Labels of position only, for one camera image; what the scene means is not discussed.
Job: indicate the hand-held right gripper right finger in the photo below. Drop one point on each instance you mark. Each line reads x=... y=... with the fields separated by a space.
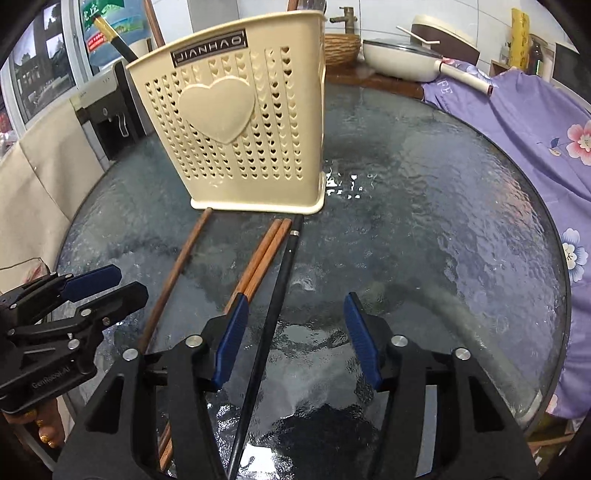
x=362 y=341

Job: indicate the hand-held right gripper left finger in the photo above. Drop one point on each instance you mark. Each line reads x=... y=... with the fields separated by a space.
x=231 y=341

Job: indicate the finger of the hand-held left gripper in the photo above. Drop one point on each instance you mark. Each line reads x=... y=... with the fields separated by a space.
x=92 y=281
x=124 y=297

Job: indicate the cream plastic utensil basket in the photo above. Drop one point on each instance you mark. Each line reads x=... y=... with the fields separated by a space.
x=221 y=110

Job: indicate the metal spoon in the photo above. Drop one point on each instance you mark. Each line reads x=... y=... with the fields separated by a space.
x=314 y=4

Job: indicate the person's left hand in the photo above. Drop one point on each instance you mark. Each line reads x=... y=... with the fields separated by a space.
x=46 y=427

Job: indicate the beige cloth cover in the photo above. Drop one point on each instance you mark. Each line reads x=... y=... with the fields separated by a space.
x=41 y=184

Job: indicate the water dispenser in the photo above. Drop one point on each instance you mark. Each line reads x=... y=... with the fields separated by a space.
x=106 y=124

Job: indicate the black chopstick with gold band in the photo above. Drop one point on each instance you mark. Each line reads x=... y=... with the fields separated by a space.
x=117 y=41

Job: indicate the wooden counter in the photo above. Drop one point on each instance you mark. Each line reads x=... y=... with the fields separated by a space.
x=392 y=86

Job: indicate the dark brown wooden spoon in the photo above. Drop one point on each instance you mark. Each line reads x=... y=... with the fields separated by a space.
x=153 y=23

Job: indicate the purple floral cloth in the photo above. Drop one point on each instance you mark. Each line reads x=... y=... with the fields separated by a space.
x=531 y=134

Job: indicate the blue water bottle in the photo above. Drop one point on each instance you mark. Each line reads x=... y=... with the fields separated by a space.
x=131 y=16

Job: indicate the white pan with glass lid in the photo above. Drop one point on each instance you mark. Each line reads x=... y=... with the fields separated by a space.
x=397 y=62

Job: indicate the brown woven basin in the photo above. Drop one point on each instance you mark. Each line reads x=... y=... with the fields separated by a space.
x=341 y=50

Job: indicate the white rice paddle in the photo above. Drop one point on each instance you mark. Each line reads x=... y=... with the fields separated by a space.
x=418 y=36

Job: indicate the brown and white rice cooker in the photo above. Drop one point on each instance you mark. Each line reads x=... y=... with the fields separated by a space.
x=455 y=39

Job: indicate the bronze faucet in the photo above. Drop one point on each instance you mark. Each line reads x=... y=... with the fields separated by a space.
x=349 y=18

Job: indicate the brown glass bottle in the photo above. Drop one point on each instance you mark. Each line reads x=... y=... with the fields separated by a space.
x=537 y=53

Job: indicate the tall yellow box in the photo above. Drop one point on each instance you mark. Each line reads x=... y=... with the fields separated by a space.
x=520 y=37

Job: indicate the dark box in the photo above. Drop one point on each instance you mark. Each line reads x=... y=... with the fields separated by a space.
x=569 y=62

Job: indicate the window with white frame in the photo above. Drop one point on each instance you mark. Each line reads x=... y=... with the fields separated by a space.
x=41 y=69

